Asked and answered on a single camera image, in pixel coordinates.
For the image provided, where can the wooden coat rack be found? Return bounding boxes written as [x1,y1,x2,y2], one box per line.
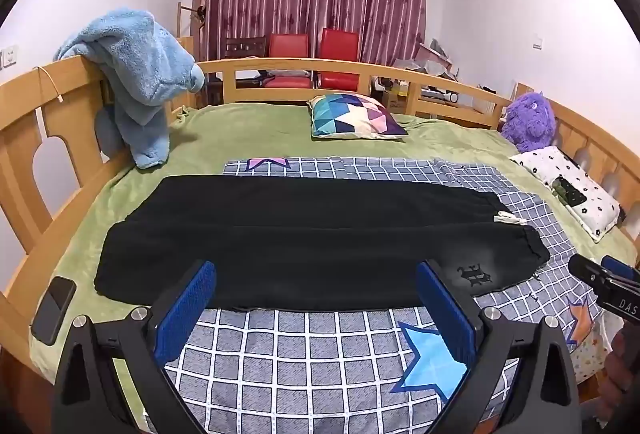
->
[177,0,208,60]

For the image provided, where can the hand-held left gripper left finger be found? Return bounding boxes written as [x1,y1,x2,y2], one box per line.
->
[52,260,217,434]

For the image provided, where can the green fleece blanket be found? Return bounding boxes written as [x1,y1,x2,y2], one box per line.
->
[27,102,640,432]

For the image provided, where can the light blue fleece robe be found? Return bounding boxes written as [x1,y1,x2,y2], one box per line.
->
[53,8,206,169]

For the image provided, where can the white flower print pillow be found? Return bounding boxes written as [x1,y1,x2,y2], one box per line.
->
[509,145,623,242]

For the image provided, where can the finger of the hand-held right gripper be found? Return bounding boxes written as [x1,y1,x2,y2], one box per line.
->
[600,255,640,283]
[567,254,610,289]

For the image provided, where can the wooden bed frame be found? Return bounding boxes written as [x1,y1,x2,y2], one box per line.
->
[0,55,640,434]

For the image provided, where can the colourful geometric cushion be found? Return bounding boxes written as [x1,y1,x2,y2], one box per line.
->
[307,92,408,141]

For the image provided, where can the cluttered desk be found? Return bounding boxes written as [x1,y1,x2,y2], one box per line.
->
[390,41,463,103]

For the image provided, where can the cardboard box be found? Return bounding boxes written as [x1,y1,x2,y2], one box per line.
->
[382,88,410,113]

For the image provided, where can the purple plush toy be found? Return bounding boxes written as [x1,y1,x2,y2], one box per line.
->
[500,92,558,153]

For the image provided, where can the white charging cable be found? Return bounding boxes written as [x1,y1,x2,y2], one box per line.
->
[37,66,66,103]

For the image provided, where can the black smartphone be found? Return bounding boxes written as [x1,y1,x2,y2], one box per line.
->
[31,276,77,346]

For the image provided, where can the black pants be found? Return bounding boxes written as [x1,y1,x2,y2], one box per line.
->
[94,175,551,312]

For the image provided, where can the person's right hand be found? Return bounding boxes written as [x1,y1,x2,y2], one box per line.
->
[600,328,640,415]

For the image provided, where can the blue checked star blanket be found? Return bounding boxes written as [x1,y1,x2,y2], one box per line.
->
[145,157,608,434]

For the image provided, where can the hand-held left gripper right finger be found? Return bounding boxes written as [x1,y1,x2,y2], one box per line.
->
[416,260,583,434]

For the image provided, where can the dark wooden chair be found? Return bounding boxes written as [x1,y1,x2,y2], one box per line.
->
[222,36,268,60]

